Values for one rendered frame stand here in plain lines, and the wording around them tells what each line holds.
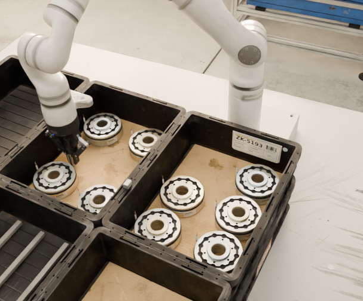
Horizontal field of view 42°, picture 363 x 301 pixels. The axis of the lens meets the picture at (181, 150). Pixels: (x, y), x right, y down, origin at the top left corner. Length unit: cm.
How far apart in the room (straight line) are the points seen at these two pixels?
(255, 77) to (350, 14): 165
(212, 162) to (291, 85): 171
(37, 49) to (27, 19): 274
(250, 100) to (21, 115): 65
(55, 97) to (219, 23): 41
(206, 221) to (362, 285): 39
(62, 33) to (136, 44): 224
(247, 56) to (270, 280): 53
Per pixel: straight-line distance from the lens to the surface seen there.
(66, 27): 102
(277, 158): 116
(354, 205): 134
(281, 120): 143
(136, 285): 101
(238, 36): 115
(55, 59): 99
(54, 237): 111
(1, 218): 119
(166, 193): 110
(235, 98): 127
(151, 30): 337
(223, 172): 118
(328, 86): 290
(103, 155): 125
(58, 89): 105
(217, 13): 113
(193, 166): 119
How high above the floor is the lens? 170
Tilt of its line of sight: 45 degrees down
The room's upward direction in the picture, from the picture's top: 3 degrees counter-clockwise
